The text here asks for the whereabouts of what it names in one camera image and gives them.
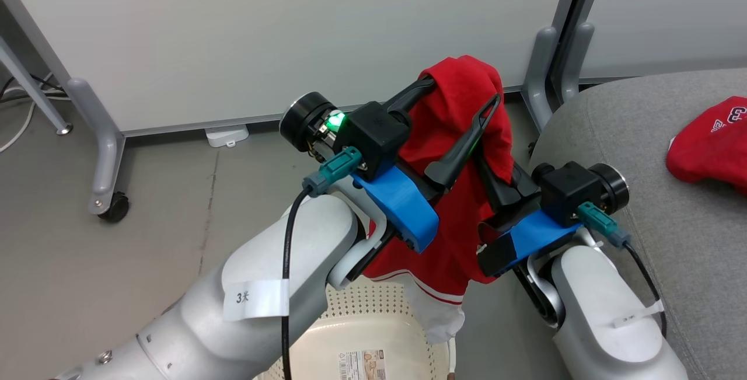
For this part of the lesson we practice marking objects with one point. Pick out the red garment with white lettering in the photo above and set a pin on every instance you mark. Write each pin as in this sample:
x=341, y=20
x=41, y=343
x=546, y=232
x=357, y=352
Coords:
x=712, y=146

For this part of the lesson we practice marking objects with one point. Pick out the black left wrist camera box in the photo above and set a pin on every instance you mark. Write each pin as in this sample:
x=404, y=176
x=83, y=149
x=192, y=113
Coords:
x=376, y=138

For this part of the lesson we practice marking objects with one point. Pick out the teal right camera connector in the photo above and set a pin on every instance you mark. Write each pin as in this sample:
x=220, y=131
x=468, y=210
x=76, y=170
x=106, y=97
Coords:
x=601, y=225

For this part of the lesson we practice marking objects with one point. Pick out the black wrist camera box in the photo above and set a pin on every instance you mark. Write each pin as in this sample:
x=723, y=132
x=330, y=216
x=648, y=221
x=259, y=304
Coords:
x=566, y=193
x=376, y=138

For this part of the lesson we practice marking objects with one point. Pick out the narrow white partition panel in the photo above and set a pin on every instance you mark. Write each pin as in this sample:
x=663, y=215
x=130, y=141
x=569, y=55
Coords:
x=671, y=12

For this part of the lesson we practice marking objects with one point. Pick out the teal left camera connector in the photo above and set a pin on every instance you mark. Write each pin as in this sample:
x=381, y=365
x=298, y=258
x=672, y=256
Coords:
x=335, y=170

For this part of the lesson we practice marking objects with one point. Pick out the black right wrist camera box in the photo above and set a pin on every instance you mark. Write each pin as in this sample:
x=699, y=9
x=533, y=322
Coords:
x=566, y=193

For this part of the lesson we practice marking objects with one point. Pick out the grey fabric sofa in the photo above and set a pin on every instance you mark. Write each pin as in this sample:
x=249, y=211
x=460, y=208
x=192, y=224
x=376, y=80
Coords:
x=688, y=240

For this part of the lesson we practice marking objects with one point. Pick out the large white partition panel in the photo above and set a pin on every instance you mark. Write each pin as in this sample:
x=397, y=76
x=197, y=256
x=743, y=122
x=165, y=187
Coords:
x=233, y=35

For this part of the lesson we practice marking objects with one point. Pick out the grey metal table leg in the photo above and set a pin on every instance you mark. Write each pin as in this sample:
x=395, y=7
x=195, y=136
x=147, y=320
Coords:
x=32, y=91

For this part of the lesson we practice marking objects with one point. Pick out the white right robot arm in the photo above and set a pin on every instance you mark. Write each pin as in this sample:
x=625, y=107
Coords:
x=595, y=310

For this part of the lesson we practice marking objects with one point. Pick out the red garment with white sleeve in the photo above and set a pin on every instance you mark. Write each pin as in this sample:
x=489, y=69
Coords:
x=455, y=94

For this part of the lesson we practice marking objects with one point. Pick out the white power box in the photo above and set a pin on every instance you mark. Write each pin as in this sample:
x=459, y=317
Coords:
x=227, y=135

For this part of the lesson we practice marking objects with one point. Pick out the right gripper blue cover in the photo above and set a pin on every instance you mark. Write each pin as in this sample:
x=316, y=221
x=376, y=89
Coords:
x=531, y=237

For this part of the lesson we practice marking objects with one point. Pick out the teal camera connector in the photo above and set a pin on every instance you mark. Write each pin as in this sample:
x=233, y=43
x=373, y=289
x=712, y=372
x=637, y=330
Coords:
x=335, y=170
x=601, y=225

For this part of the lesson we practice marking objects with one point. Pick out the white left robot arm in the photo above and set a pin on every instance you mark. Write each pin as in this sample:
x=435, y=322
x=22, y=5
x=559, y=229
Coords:
x=233, y=321

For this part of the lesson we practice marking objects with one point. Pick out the black caster wheel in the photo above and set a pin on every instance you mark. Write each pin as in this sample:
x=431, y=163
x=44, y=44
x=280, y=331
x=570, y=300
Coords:
x=118, y=208

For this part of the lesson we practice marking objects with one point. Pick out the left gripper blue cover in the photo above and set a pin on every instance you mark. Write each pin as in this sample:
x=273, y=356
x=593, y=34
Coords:
x=408, y=205

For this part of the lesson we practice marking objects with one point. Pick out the cream perforated laundry basket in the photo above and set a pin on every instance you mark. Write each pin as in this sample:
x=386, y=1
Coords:
x=373, y=321

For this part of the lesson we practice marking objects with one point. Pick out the grey partition leg with caster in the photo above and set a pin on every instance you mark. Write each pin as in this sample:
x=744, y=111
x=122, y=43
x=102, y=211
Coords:
x=108, y=152

